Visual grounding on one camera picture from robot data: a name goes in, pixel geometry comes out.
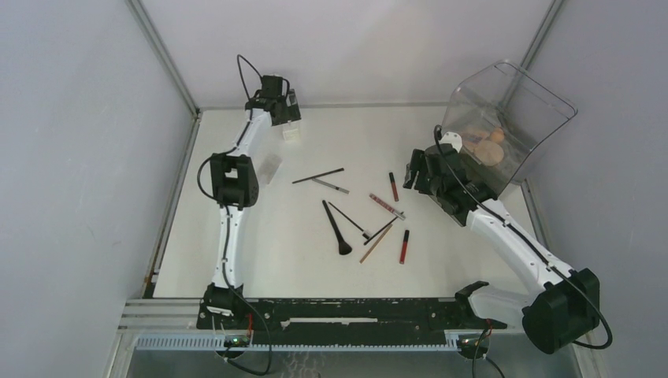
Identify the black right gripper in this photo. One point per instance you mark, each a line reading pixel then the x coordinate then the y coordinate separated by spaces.
pixel 417 163

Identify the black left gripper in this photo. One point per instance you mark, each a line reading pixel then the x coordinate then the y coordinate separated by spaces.
pixel 291 113

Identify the white cube box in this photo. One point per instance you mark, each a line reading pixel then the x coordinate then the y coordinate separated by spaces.
pixel 291 132

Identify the round beige sponge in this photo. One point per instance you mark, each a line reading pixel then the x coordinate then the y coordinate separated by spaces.
pixel 489 153

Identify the beige beauty blender sponge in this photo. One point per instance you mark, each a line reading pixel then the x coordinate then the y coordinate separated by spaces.
pixel 497 135

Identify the clear plastic bottle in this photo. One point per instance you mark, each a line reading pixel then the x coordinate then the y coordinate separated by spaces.
pixel 268 168

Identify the clear acrylic makeup organizer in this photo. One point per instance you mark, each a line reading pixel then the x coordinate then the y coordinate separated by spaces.
pixel 504 95

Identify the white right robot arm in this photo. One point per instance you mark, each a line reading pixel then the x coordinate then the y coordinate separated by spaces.
pixel 560 305

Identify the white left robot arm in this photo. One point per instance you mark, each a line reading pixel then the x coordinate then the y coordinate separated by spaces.
pixel 230 179

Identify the orange-red lip gloss tube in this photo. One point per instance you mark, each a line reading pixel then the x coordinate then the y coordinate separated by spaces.
pixel 394 188

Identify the red black liquid lipstick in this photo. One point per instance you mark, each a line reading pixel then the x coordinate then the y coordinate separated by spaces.
pixel 403 253

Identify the red glitter lip gloss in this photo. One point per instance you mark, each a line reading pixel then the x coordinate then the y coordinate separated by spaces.
pixel 388 207

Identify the black slim liner brush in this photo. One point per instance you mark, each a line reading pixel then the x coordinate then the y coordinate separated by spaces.
pixel 372 237

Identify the thin black angled brush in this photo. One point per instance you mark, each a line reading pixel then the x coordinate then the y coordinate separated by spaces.
pixel 365 233

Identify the gold slim pencil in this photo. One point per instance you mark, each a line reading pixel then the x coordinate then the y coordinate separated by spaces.
pixel 375 243

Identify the checkered eyeliner pencil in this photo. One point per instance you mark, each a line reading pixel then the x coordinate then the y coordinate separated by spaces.
pixel 331 186

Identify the large black powder brush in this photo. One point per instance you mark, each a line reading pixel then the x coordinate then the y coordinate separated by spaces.
pixel 343 247

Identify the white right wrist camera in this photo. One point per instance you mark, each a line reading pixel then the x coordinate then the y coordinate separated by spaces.
pixel 452 139

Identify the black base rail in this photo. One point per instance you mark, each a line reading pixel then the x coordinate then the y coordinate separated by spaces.
pixel 346 322

